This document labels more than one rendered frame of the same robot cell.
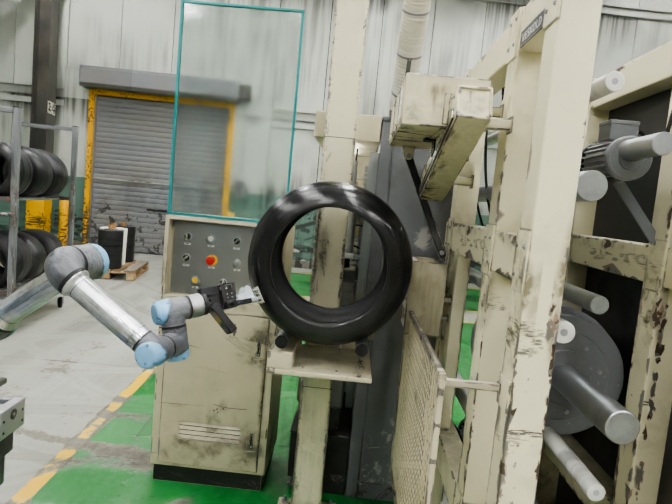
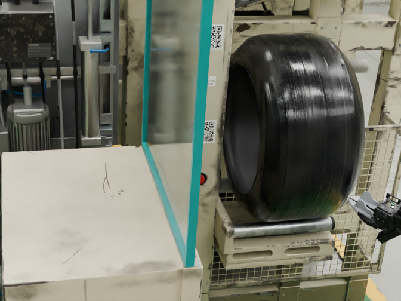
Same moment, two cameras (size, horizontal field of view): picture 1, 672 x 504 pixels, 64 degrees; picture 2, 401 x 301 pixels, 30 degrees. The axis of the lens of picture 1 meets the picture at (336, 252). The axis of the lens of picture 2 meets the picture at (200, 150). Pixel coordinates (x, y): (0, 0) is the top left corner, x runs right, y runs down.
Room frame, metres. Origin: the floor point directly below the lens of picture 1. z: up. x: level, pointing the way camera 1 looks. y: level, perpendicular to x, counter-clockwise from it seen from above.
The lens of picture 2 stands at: (2.84, 1.97, 2.19)
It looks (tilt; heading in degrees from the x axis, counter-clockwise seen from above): 28 degrees down; 253
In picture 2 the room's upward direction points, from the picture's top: 4 degrees clockwise
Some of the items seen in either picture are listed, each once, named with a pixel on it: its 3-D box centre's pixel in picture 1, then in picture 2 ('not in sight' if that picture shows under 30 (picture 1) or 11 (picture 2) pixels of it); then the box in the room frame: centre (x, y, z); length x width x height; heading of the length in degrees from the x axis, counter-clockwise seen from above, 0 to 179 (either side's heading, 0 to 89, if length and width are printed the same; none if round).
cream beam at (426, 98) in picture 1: (431, 118); not in sight; (1.87, -0.28, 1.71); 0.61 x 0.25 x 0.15; 178
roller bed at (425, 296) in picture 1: (422, 294); not in sight; (2.22, -0.37, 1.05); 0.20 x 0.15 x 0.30; 178
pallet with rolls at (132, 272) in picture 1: (115, 248); not in sight; (8.11, 3.32, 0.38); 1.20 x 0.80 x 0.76; 10
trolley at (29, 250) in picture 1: (14, 217); not in sight; (5.11, 3.07, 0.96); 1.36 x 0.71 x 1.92; 2
